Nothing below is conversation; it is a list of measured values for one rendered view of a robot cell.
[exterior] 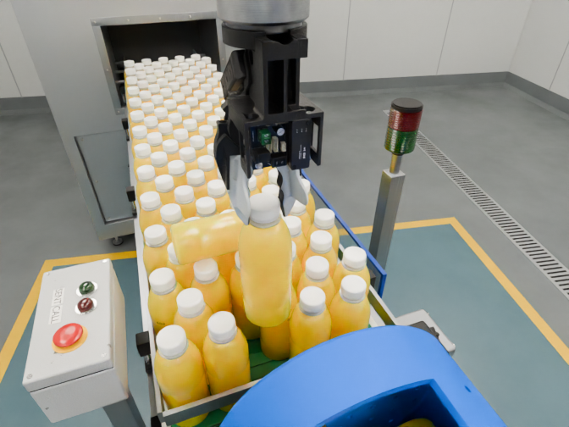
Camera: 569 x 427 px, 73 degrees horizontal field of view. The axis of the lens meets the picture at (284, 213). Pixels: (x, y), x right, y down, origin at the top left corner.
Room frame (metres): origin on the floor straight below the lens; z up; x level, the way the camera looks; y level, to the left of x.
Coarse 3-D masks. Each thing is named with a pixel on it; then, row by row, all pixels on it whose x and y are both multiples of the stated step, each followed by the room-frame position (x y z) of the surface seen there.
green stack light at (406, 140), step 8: (392, 136) 0.73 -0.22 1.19; (400, 136) 0.72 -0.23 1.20; (408, 136) 0.72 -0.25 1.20; (416, 136) 0.73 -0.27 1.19; (384, 144) 0.75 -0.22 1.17; (392, 144) 0.73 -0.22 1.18; (400, 144) 0.72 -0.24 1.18; (408, 144) 0.72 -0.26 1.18; (400, 152) 0.72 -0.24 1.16; (408, 152) 0.72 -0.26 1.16
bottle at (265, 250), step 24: (240, 240) 0.36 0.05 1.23; (264, 240) 0.34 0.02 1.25; (288, 240) 0.36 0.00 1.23; (240, 264) 0.35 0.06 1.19; (264, 264) 0.33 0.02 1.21; (288, 264) 0.35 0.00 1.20; (264, 288) 0.33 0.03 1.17; (288, 288) 0.35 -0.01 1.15; (264, 312) 0.33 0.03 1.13; (288, 312) 0.35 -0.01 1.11
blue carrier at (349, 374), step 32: (320, 352) 0.20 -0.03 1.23; (352, 352) 0.20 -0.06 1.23; (384, 352) 0.20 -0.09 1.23; (416, 352) 0.21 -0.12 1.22; (256, 384) 0.19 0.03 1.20; (288, 384) 0.18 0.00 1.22; (320, 384) 0.18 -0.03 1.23; (352, 384) 0.17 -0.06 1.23; (384, 384) 0.17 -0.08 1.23; (416, 384) 0.18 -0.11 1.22; (448, 384) 0.18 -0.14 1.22; (256, 416) 0.16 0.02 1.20; (288, 416) 0.16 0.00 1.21; (320, 416) 0.15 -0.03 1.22; (352, 416) 0.22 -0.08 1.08; (384, 416) 0.24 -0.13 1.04; (416, 416) 0.25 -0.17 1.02; (448, 416) 0.23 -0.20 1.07; (480, 416) 0.16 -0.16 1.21
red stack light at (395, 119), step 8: (392, 112) 0.74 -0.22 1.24; (400, 112) 0.73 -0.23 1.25; (416, 112) 0.72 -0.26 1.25; (392, 120) 0.74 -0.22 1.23; (400, 120) 0.72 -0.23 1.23; (408, 120) 0.72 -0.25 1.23; (416, 120) 0.72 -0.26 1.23; (392, 128) 0.73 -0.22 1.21; (400, 128) 0.72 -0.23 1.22; (408, 128) 0.72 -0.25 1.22; (416, 128) 0.73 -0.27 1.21
